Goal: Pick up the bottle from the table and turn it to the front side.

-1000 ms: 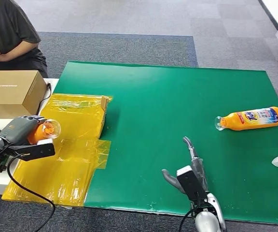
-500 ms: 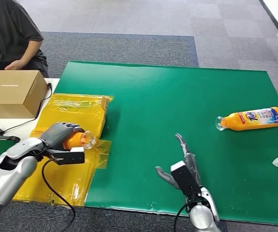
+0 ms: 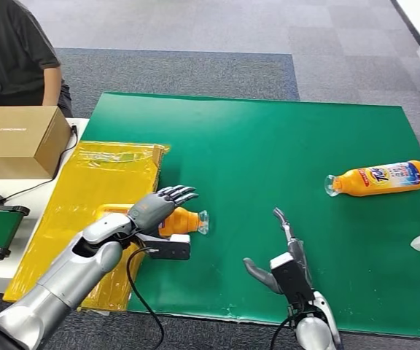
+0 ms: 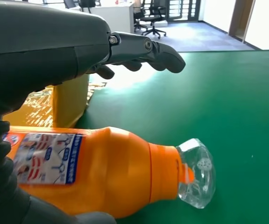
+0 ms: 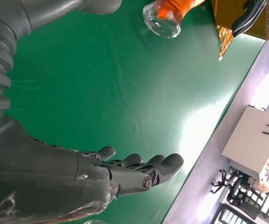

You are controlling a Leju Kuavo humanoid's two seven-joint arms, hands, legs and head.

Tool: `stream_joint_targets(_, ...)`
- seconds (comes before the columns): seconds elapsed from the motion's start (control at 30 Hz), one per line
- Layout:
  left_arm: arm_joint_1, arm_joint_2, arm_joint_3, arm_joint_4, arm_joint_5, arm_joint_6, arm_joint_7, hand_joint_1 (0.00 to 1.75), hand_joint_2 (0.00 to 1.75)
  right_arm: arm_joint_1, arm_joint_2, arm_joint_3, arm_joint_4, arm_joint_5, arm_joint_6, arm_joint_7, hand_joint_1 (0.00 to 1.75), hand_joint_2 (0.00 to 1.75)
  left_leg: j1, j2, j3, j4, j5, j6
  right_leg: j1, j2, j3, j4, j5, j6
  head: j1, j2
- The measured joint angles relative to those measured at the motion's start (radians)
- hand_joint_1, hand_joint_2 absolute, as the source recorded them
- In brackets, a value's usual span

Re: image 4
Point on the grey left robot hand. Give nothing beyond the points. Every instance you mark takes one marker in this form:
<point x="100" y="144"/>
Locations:
<point x="36" y="43"/>

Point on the yellow plastic wrapped box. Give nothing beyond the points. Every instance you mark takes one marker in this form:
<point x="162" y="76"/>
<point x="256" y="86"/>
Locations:
<point x="66" y="102"/>

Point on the black office chair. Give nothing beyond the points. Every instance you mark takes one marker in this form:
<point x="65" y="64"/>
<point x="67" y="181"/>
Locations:
<point x="154" y="18"/>
<point x="137" y="18"/>
<point x="86" y="4"/>

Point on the white office desk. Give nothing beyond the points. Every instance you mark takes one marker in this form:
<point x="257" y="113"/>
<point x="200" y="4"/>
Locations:
<point x="118" y="17"/>

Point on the dark barred gate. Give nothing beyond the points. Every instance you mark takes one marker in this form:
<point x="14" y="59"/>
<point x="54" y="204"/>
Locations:
<point x="183" y="9"/>

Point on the green table mat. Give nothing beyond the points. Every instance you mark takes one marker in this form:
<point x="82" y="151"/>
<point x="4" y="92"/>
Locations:
<point x="218" y="108"/>

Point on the brown door frame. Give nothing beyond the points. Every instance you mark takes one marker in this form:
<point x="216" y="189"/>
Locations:
<point x="238" y="18"/>

